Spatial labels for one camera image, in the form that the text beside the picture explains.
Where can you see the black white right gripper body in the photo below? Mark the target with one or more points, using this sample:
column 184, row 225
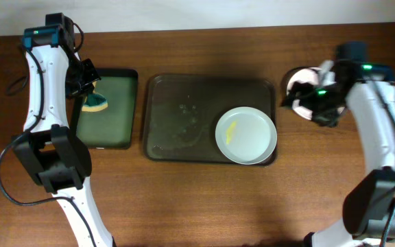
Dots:
column 321, row 102

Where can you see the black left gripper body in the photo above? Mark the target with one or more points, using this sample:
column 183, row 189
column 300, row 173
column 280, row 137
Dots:
column 82, row 75

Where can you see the yellow green sponge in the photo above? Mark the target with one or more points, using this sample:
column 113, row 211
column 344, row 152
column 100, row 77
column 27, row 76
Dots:
column 94, row 102

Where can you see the white plate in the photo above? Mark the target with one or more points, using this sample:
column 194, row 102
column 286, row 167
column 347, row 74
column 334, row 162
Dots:
column 313, row 96
column 246, row 135

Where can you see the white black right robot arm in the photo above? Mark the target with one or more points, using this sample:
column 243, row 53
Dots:
column 368, row 214

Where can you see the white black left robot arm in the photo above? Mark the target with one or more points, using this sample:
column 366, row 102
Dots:
column 47, row 148

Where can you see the black water basin tray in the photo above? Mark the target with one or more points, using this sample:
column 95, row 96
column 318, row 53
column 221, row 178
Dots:
column 110, row 128

